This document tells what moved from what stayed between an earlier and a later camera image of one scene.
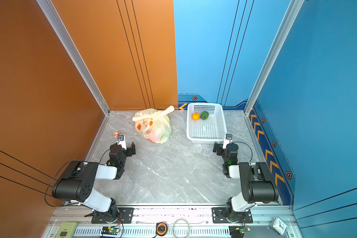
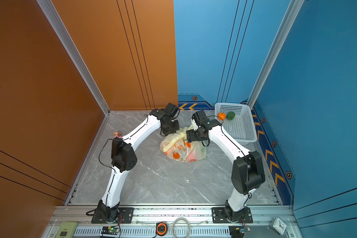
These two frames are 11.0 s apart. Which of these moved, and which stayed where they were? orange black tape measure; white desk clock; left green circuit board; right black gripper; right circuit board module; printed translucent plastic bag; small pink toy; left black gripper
Moved: right black gripper; printed translucent plastic bag; left black gripper
Stayed: left green circuit board; orange black tape measure; small pink toy; white desk clock; right circuit board module
